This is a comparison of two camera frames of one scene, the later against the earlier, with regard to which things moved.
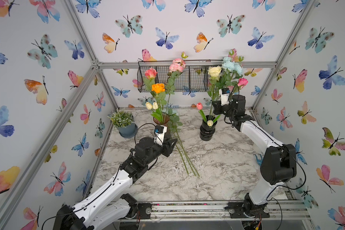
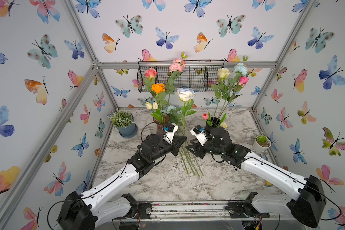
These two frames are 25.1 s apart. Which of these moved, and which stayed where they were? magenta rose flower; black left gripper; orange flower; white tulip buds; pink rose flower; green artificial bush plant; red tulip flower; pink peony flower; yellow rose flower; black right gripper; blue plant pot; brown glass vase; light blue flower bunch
Moved: light blue flower bunch; black left gripper; yellow rose flower; black right gripper; red tulip flower
Stayed: blue plant pot; orange flower; brown glass vase; magenta rose flower; pink peony flower; green artificial bush plant; white tulip buds; pink rose flower
